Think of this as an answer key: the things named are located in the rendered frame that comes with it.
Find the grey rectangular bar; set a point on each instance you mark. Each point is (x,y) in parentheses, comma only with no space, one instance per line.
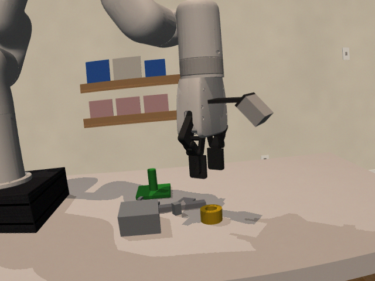
(184,205)

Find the brass round nut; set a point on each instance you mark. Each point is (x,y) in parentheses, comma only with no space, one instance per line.
(210,217)

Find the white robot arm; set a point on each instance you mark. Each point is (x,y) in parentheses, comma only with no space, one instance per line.
(194,26)

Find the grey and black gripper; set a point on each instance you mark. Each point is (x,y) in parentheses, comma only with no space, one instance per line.
(196,116)

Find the green round peg on flat base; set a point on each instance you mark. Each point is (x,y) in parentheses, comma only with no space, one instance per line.
(154,190)

